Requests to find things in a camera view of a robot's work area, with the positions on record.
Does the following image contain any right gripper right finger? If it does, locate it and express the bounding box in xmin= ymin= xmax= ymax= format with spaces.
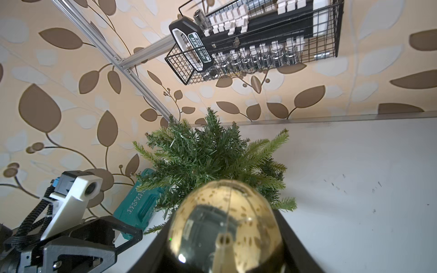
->
xmin=273 ymin=210 xmax=324 ymax=273

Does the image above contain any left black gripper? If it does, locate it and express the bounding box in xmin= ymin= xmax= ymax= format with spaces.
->
xmin=6 ymin=216 xmax=143 ymax=273

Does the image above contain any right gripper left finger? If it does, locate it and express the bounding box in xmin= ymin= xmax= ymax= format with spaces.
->
xmin=128 ymin=218 xmax=177 ymax=273

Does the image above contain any gold ball ornament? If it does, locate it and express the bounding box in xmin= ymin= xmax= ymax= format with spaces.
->
xmin=167 ymin=180 xmax=286 ymax=273

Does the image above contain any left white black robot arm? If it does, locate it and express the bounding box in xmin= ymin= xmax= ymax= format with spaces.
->
xmin=1 ymin=216 xmax=143 ymax=273

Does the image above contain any small green christmas tree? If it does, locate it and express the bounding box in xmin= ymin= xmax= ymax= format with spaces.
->
xmin=133 ymin=109 xmax=297 ymax=219

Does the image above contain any green plastic tool case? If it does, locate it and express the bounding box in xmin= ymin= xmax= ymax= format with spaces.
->
xmin=113 ymin=179 xmax=165 ymax=232

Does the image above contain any black socket set holder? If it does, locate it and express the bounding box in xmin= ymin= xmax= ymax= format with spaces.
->
xmin=168 ymin=0 xmax=332 ymax=73

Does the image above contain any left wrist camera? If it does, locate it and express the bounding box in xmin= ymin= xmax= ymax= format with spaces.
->
xmin=41 ymin=171 xmax=103 ymax=241

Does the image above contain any black wire basket back wall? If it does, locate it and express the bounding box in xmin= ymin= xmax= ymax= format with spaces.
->
xmin=164 ymin=0 xmax=345 ymax=86

